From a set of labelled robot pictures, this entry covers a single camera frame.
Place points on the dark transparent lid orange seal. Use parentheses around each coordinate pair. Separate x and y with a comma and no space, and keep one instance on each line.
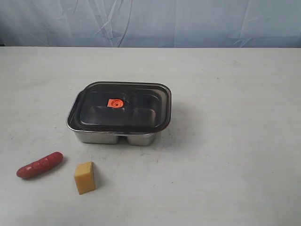
(122,108)

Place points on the yellow cheese block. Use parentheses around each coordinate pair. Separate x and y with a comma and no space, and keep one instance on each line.
(84,177)

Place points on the red sausage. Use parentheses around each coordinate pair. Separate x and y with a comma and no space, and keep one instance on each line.
(40,166)

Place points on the stainless steel lunch box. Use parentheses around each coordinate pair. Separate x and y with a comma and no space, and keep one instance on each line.
(110,138)

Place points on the blue-grey backdrop cloth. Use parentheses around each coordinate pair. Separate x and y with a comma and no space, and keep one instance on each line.
(151,23)

